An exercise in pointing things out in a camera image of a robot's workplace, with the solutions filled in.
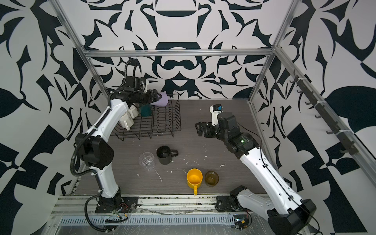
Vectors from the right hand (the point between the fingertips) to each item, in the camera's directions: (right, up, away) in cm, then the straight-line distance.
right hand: (203, 122), depth 72 cm
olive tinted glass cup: (+6, -31, +10) cm, 33 cm away
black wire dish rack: (-24, -1, +28) cm, 37 cm away
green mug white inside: (-38, +7, +37) cm, 53 cm away
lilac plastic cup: (-22, +12, +14) cm, 28 cm away
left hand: (-26, +16, +15) cm, 33 cm away
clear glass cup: (-32, -23, +16) cm, 43 cm away
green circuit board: (+19, -47, -1) cm, 51 cm away
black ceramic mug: (-21, -20, +15) cm, 32 cm away
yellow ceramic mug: (-4, -31, +10) cm, 33 cm away
